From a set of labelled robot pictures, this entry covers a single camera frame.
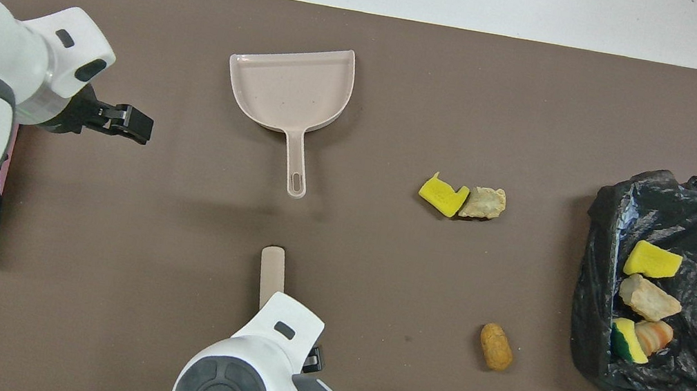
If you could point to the notched yellow sponge piece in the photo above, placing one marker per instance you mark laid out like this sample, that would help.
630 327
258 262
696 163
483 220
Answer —
443 196

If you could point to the yellow sponge block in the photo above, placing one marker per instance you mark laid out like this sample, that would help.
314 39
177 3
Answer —
653 261

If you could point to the beige plastic dustpan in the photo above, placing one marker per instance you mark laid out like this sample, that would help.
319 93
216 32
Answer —
295 89

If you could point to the yellow green sponge wedge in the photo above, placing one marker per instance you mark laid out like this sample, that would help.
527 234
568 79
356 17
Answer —
627 341

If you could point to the small beige orange rock chunk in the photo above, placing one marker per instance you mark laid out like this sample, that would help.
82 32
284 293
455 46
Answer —
655 335

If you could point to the brown table mat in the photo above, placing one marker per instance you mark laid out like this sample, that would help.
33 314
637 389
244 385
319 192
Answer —
412 59

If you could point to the pale grey beige rock chunk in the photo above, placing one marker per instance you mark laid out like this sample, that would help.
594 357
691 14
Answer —
486 203

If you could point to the large beige rock chunk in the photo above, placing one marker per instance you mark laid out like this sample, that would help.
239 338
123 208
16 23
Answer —
649 299

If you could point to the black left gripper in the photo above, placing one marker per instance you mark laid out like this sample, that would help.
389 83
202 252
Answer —
85 115

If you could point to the brown oval nugget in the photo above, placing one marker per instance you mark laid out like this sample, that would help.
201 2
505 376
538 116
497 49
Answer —
496 347

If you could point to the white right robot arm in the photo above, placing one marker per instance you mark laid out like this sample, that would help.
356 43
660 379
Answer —
236 373

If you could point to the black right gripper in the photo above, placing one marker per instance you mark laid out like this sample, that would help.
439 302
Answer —
312 360

